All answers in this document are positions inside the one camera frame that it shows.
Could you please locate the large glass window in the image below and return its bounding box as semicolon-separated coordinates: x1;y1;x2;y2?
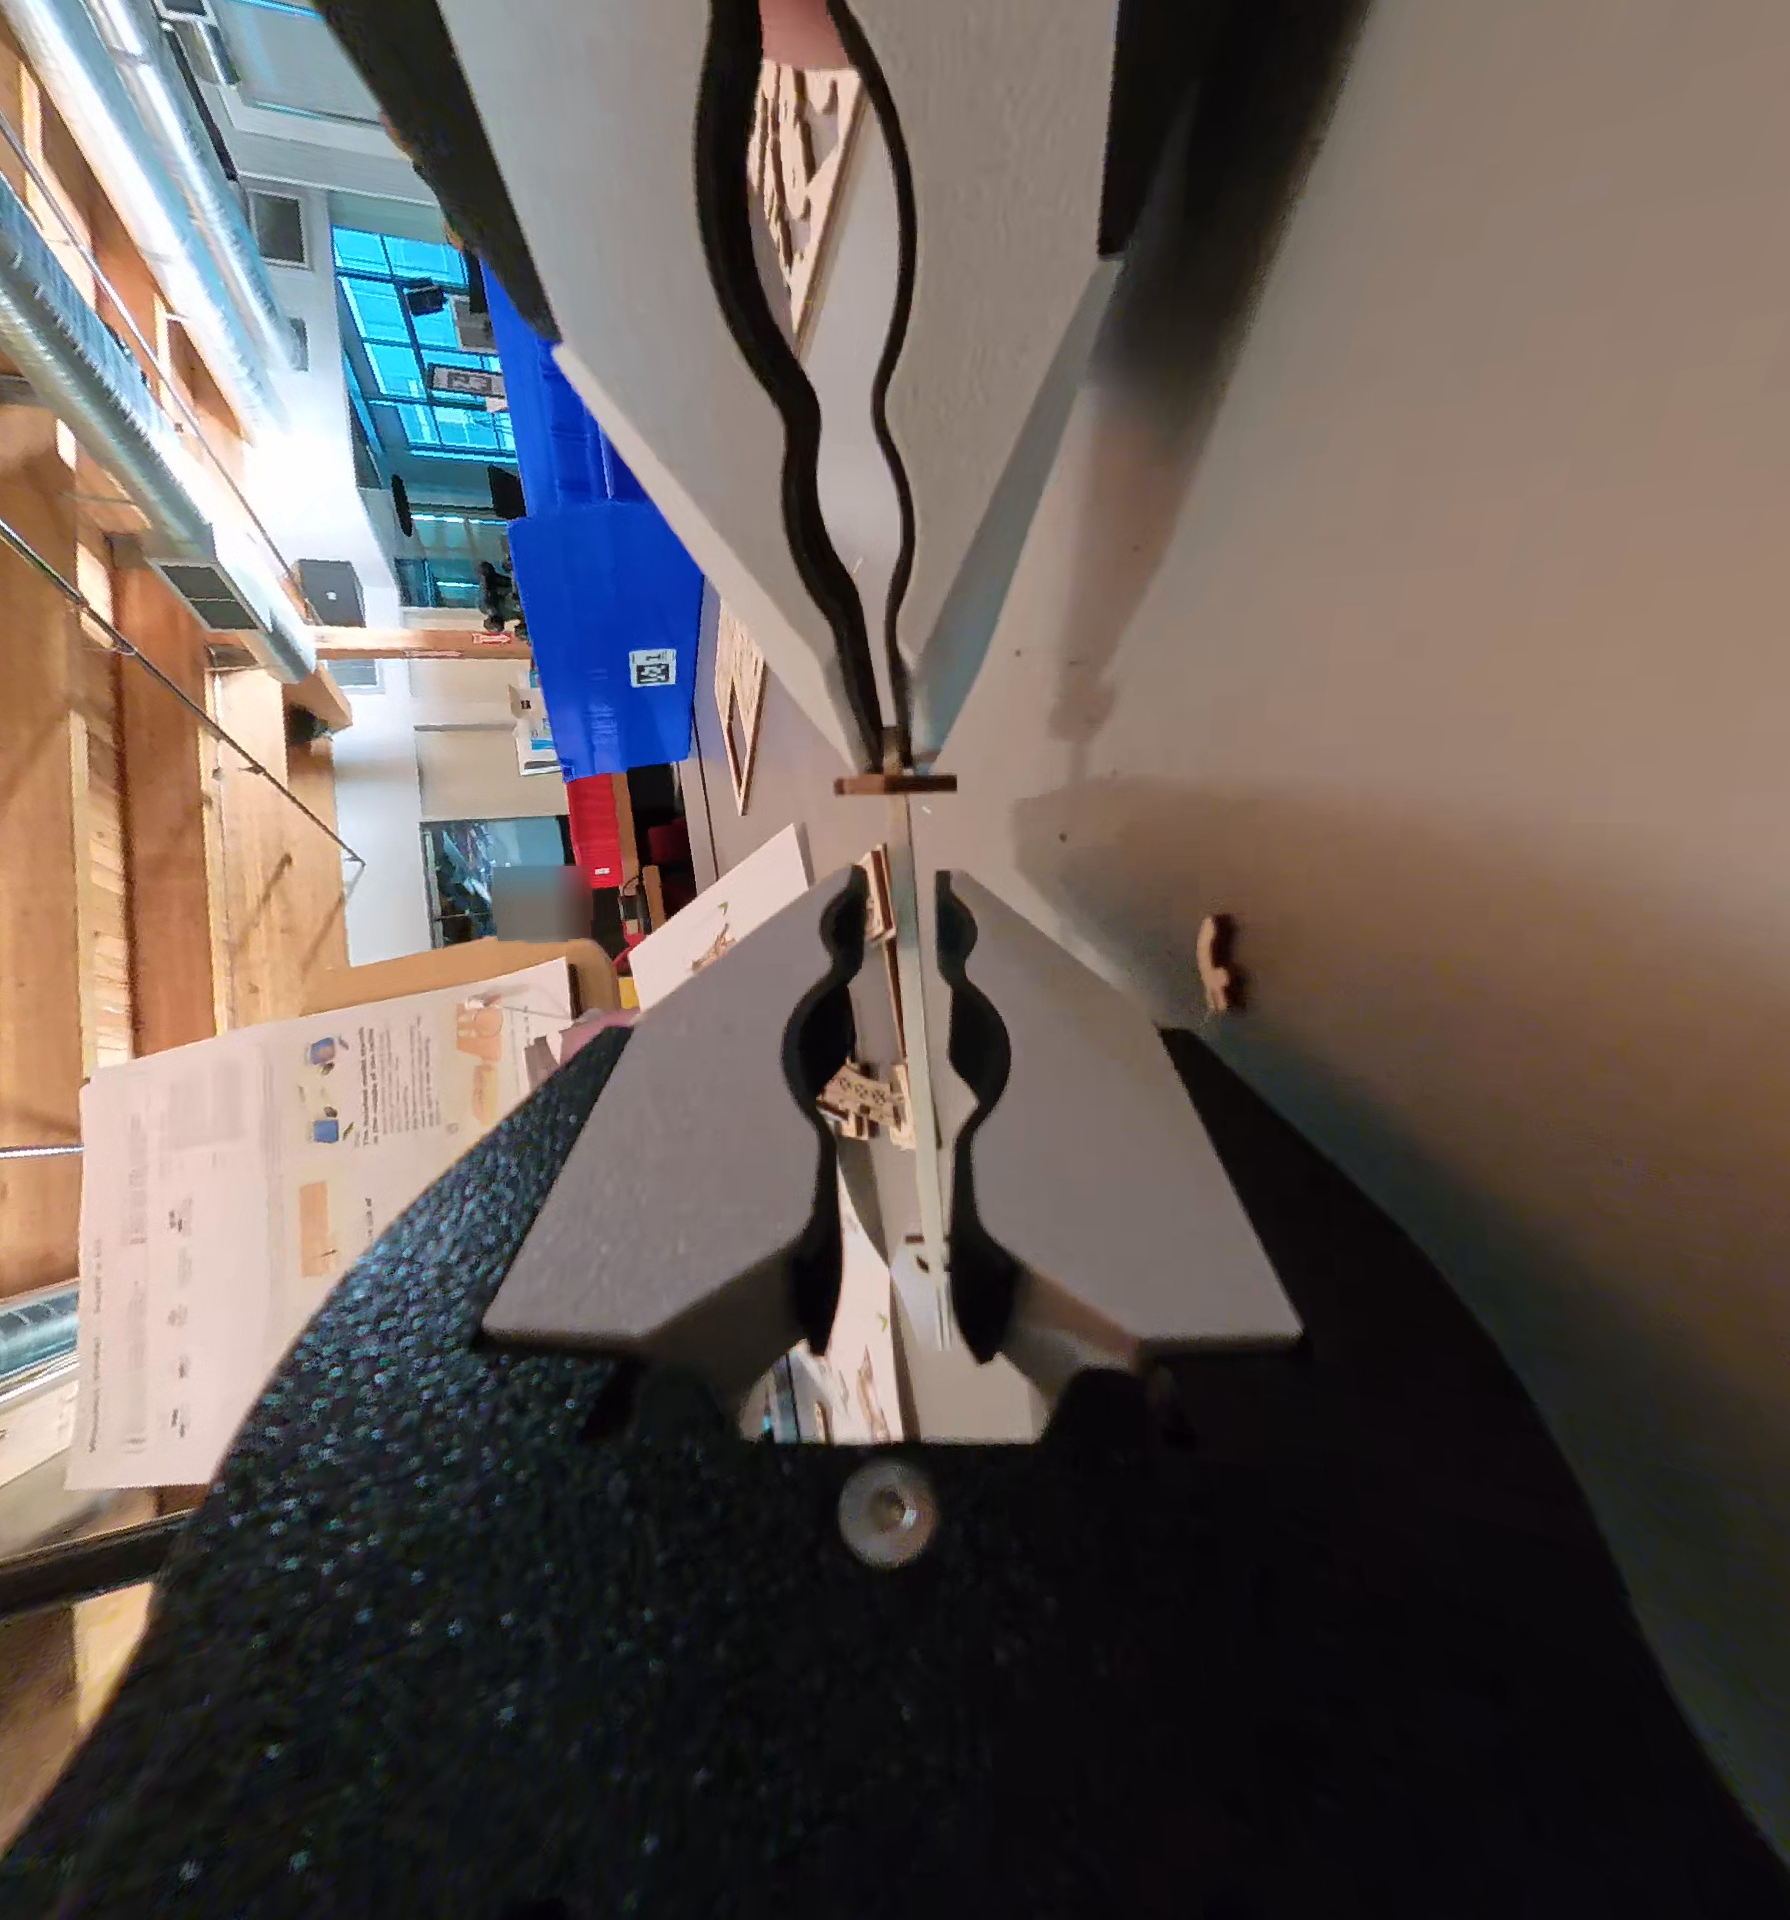
328;226;522;460

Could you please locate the white instruction booklet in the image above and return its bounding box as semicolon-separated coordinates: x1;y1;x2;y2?
628;823;958;1440

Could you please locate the wooden parts sheet with arches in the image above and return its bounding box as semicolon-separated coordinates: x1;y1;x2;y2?
746;56;867;344

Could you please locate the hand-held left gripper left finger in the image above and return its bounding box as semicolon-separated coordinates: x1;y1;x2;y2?
479;861;874;1439

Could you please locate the tagged blue plastic bin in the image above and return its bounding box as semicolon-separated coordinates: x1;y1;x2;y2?
509;499;706;785

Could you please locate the metal vent grille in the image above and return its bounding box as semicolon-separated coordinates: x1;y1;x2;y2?
154;558;261;631

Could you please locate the red plastic bin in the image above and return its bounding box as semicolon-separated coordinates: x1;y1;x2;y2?
567;769;633;890

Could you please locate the wooden sheet with rectangular cut-out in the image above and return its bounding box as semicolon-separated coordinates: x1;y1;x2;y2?
713;600;769;816

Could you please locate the thin wooden tower spire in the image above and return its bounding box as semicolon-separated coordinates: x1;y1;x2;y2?
893;725;960;1352

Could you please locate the wooden tower model section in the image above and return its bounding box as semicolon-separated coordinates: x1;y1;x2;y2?
818;843;916;1147

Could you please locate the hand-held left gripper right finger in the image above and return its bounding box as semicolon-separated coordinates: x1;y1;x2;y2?
931;870;1308;1439

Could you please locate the printed instruction sheet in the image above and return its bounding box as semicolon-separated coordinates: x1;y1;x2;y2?
67;959;580;1491

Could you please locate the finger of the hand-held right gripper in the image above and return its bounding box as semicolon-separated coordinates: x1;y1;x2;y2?
436;0;905;758
832;0;1131;744

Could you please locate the silver ventilation duct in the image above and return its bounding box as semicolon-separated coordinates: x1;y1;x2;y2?
0;80;324;685
2;0;313;453

